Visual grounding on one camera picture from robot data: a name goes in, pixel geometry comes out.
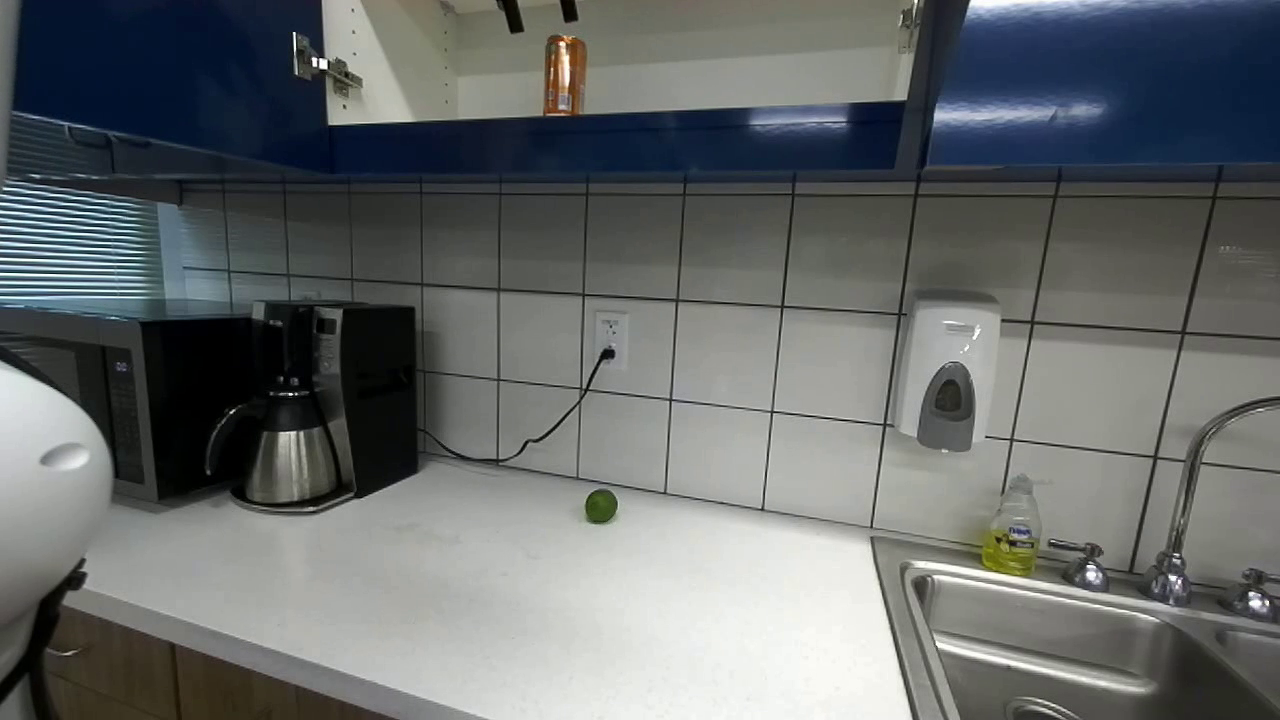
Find orange soda can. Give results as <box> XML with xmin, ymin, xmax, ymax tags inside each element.
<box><xmin>542</xmin><ymin>33</ymin><xmax>594</xmax><ymax>120</ymax></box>

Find open white upper cabinet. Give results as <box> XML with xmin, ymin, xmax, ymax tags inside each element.
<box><xmin>315</xmin><ymin>0</ymin><xmax>935</xmax><ymax>177</ymax></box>

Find metal cabinet door hinge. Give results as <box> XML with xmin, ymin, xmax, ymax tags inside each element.
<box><xmin>290</xmin><ymin>29</ymin><xmax>370</xmax><ymax>101</ymax></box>

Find black steel coffee maker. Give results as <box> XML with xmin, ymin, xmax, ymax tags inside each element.
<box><xmin>246</xmin><ymin>297</ymin><xmax>424</xmax><ymax>520</ymax></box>

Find steel coffee carafe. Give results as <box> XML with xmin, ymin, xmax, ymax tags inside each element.
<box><xmin>200</xmin><ymin>385</ymin><xmax>350</xmax><ymax>512</ymax></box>

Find window blinds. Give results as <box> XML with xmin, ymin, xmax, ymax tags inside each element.
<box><xmin>0</xmin><ymin>110</ymin><xmax>190</xmax><ymax>320</ymax></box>

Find green lime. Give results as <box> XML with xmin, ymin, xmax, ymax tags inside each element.
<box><xmin>580</xmin><ymin>483</ymin><xmax>624</xmax><ymax>527</ymax></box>

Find black steel microwave oven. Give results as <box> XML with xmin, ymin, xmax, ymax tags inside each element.
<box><xmin>0</xmin><ymin>298</ymin><xmax>261</xmax><ymax>509</ymax></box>

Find yellow dish soap bottle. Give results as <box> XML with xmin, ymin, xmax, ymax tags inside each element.
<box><xmin>981</xmin><ymin>470</ymin><xmax>1043</xmax><ymax>581</ymax></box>

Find wooden lower cabinets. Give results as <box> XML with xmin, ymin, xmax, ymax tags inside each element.
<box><xmin>36</xmin><ymin>603</ymin><xmax>393</xmax><ymax>720</ymax></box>

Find chrome sink faucet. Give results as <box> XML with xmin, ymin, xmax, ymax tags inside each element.
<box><xmin>1143</xmin><ymin>392</ymin><xmax>1280</xmax><ymax>606</ymax></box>

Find stainless steel sink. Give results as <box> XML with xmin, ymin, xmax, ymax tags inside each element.
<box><xmin>874</xmin><ymin>532</ymin><xmax>1280</xmax><ymax>720</ymax></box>

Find white wall outlet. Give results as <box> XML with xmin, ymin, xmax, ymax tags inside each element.
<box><xmin>583</xmin><ymin>307</ymin><xmax>635</xmax><ymax>374</ymax></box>

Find black power cord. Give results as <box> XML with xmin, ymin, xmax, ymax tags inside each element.
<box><xmin>415</xmin><ymin>347</ymin><xmax>624</xmax><ymax>470</ymax></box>

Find white wall soap dispenser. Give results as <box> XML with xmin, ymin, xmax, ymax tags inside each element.
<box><xmin>888</xmin><ymin>292</ymin><xmax>1006</xmax><ymax>455</ymax></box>

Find chrome faucet handle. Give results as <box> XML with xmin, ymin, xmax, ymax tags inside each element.
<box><xmin>1229</xmin><ymin>567</ymin><xmax>1280</xmax><ymax>625</ymax></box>
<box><xmin>1048</xmin><ymin>535</ymin><xmax>1117</xmax><ymax>595</ymax></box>

